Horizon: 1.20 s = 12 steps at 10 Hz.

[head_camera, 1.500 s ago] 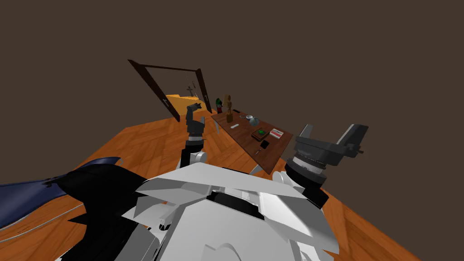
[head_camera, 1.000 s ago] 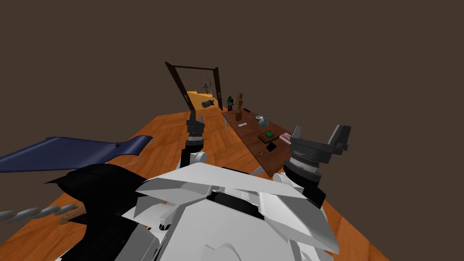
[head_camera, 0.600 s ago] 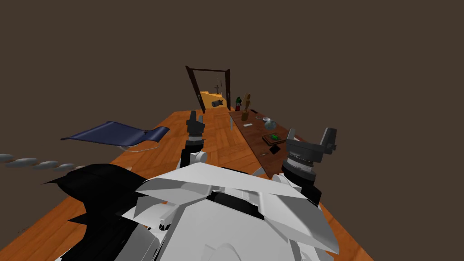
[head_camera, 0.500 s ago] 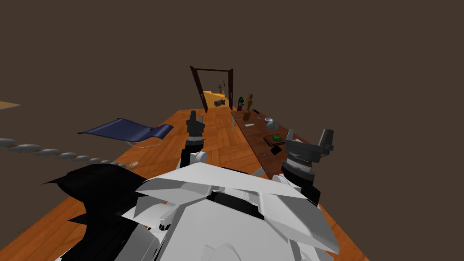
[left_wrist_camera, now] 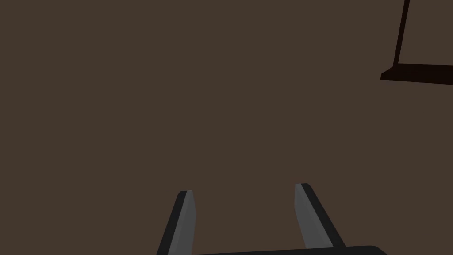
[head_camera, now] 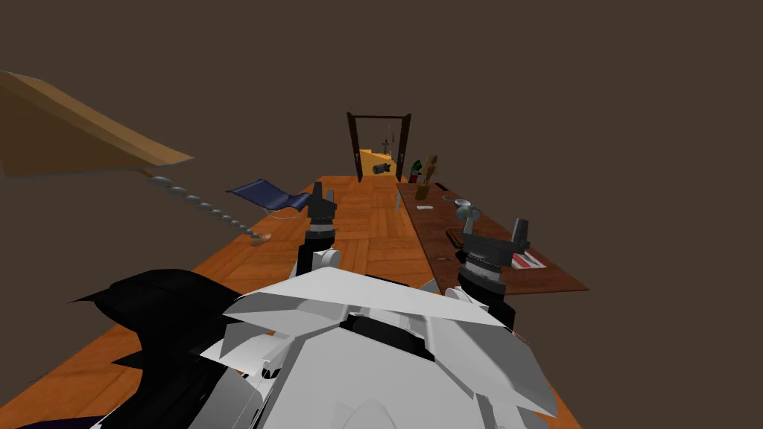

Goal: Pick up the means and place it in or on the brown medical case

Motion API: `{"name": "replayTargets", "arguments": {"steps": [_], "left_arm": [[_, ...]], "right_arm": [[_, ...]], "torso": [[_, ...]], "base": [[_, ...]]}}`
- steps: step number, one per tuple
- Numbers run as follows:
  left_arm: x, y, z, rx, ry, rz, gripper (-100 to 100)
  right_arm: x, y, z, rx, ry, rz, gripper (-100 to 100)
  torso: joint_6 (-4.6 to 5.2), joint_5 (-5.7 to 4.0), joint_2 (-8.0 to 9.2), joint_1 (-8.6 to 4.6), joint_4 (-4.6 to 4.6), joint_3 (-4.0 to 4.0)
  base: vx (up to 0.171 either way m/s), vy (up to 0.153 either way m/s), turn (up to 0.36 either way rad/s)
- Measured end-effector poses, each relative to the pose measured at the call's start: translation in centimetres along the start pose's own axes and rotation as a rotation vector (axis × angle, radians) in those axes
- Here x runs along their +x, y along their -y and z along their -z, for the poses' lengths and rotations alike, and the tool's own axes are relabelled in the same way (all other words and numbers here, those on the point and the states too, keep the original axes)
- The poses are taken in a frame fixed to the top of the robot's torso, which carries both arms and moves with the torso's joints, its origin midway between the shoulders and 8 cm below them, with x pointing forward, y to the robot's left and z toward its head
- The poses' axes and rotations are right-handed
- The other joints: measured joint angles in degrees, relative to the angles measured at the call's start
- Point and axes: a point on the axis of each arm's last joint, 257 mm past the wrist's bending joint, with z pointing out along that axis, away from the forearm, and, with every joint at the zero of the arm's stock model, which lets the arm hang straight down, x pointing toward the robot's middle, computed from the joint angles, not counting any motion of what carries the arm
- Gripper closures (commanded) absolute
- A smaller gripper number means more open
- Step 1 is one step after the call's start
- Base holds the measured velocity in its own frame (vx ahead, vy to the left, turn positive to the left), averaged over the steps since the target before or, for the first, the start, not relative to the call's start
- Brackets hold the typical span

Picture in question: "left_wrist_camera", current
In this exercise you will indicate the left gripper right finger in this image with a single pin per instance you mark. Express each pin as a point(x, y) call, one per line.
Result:
point(316, 221)

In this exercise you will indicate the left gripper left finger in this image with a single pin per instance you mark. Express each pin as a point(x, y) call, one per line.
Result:
point(182, 226)

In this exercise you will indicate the dark brown wall shelf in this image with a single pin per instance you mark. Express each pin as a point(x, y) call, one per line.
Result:
point(417, 73)

